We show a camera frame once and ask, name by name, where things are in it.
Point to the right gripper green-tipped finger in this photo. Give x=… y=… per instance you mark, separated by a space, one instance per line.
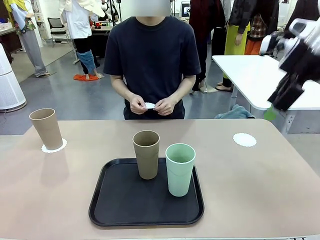
x=276 y=97
x=292 y=97

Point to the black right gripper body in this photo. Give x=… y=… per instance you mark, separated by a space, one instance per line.
x=300 y=62

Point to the white scalloped paper coaster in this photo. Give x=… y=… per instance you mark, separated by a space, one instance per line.
x=150 y=106
x=65 y=144
x=244 y=140

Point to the mint green tall cup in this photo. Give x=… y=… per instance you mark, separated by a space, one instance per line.
x=178 y=177

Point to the light tan tall cup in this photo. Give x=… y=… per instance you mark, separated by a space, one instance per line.
x=47 y=130

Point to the person's right forearm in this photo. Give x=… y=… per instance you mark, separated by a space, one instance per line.
x=120 y=86

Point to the person's left forearm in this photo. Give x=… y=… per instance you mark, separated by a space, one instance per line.
x=185 y=86

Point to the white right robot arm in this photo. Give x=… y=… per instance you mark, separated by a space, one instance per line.
x=315 y=42

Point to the person's left hand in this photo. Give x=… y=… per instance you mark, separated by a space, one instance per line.
x=166 y=107

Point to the person's right hand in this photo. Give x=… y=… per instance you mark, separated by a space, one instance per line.
x=137 y=105

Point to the white background table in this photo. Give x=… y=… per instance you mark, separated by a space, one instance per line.
x=250 y=75

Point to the teal crumpled cloth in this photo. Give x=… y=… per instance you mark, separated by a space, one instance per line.
x=236 y=112

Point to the mannequin with orange trousers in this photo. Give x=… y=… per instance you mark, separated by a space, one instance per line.
x=255 y=45

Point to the mannequin in black coat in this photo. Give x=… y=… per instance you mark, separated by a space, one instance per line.
x=307 y=10

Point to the mannequin with yellow skirt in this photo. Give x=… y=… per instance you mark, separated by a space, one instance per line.
x=235 y=40

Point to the mannequin in dark red garment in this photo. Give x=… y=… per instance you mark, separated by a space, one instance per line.
x=206 y=17

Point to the person in navy t-shirt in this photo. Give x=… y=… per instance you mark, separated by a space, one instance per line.
x=152 y=50

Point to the dark tan tall cup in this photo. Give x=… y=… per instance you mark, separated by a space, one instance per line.
x=146 y=160

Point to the black plastic serving tray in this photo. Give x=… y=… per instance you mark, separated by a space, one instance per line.
x=140 y=205

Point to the dark background desk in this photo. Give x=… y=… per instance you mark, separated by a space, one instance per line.
x=101 y=41

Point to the orange cloth on floor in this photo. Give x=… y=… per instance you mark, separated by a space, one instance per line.
x=83 y=77

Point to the mannequin with white shirt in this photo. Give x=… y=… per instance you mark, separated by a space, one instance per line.
x=78 y=22

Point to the black mesh office chair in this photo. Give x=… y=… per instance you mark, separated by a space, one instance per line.
x=57 y=25

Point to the mannequin with yellow vest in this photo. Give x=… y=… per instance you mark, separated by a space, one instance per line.
x=33 y=47

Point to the white cylindrical air purifier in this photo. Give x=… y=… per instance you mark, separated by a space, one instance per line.
x=10 y=80

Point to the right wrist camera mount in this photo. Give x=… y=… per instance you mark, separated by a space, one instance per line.
x=300 y=27

